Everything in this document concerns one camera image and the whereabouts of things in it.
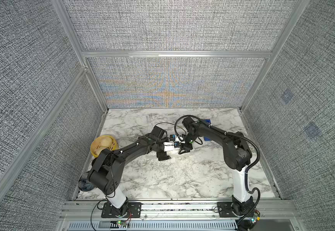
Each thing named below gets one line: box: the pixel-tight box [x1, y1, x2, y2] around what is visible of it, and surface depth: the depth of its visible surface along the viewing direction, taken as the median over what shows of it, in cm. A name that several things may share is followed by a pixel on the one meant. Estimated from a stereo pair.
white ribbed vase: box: [163, 140, 181, 152], surface depth 79 cm
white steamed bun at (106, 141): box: [100, 136, 114, 148], surface depth 97 cm
